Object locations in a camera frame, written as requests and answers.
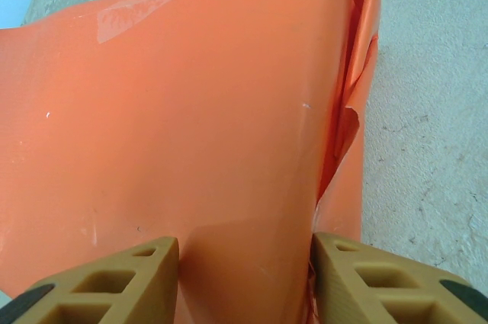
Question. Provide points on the orange cloth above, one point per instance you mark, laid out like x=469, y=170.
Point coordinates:
x=190, y=110

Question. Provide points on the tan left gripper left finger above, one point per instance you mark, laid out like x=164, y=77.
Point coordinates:
x=145, y=286

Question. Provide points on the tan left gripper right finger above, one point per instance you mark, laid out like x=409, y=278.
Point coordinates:
x=343, y=286

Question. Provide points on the clear tape piece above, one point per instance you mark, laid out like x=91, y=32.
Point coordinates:
x=126, y=15

